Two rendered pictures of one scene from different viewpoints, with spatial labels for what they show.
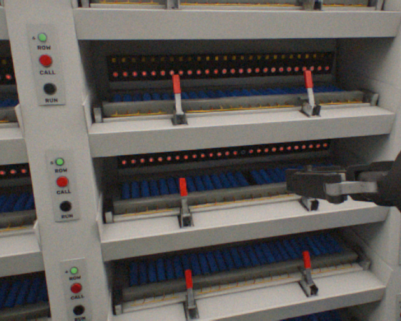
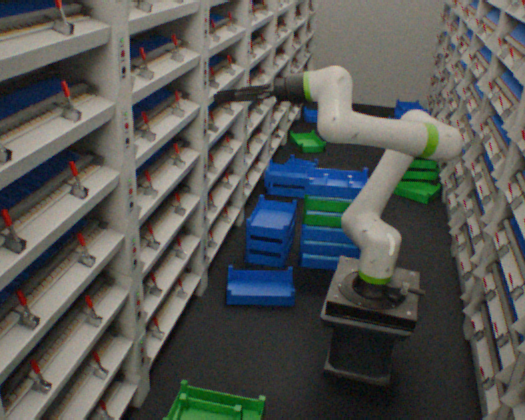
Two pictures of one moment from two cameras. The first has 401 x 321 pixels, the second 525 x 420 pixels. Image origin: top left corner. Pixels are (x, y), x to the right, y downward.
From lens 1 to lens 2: 1.50 m
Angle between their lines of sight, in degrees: 65
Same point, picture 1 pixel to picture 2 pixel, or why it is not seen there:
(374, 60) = (183, 21)
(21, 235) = (97, 171)
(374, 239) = (190, 128)
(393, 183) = (275, 91)
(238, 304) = (163, 183)
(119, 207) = not seen: hidden behind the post
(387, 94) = (195, 43)
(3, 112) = (82, 89)
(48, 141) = (122, 102)
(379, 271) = (195, 145)
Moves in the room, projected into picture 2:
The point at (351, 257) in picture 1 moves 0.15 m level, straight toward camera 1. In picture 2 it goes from (181, 143) to (202, 155)
